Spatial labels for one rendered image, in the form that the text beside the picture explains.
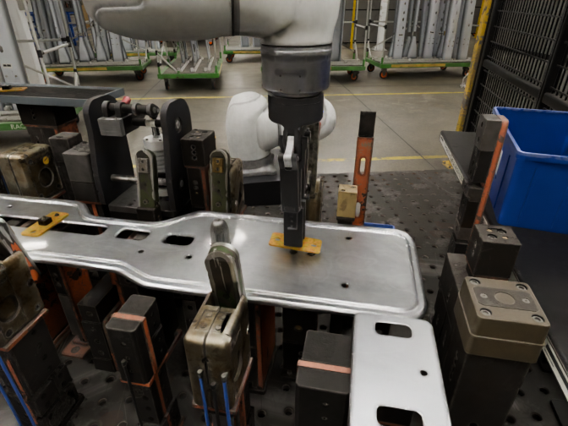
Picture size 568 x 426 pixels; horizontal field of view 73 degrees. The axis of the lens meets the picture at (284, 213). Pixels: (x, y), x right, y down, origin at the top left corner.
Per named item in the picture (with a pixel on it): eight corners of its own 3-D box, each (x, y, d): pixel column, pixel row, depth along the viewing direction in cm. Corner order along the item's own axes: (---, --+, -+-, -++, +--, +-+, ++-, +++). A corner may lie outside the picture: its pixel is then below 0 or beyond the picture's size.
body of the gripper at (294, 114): (275, 84, 56) (275, 145, 60) (260, 95, 48) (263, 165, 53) (327, 85, 54) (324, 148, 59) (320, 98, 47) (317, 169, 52)
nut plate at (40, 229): (38, 237, 68) (35, 232, 67) (19, 235, 68) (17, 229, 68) (70, 214, 75) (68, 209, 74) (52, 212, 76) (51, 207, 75)
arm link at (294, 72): (251, 47, 46) (253, 98, 48) (329, 48, 44) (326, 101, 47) (269, 40, 53) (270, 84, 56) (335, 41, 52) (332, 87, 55)
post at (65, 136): (90, 279, 105) (46, 136, 85) (101, 268, 109) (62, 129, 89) (107, 281, 104) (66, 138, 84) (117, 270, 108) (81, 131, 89)
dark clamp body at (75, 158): (89, 296, 99) (43, 155, 81) (117, 265, 111) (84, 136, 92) (127, 302, 97) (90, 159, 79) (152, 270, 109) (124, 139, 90)
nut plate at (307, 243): (267, 245, 62) (268, 239, 61) (273, 232, 65) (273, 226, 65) (319, 253, 61) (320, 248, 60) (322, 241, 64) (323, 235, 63)
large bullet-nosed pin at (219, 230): (209, 255, 66) (205, 222, 63) (215, 245, 68) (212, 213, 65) (226, 257, 65) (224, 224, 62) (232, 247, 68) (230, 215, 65)
